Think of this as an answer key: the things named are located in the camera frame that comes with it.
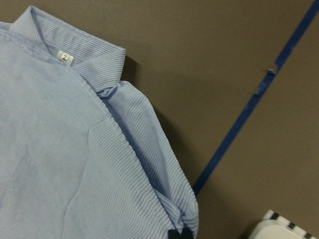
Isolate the blue striped button shirt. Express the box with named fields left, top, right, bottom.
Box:
left=0, top=6, right=199, bottom=239

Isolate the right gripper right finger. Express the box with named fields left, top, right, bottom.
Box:
left=181, top=227, right=193, bottom=239

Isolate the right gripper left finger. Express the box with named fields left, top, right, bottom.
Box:
left=167, top=230, right=180, bottom=239

